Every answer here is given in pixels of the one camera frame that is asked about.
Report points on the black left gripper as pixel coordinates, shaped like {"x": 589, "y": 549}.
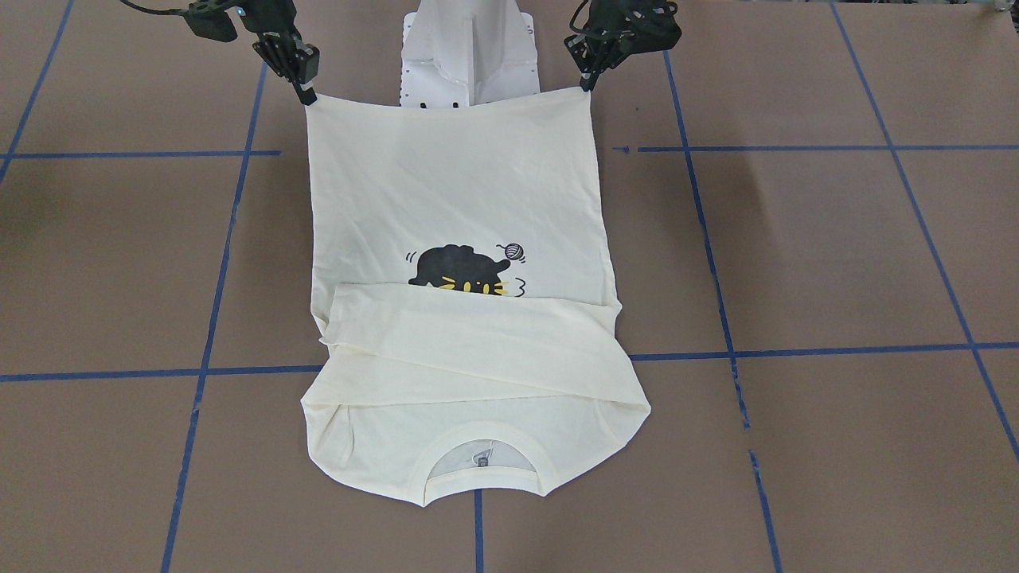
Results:
{"x": 603, "y": 40}

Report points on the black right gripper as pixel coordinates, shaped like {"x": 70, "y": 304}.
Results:
{"x": 273, "y": 21}

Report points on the cream long-sleeve cat shirt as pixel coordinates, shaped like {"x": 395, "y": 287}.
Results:
{"x": 463, "y": 288}

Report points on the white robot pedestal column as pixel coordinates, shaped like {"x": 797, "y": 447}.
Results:
{"x": 458, "y": 54}

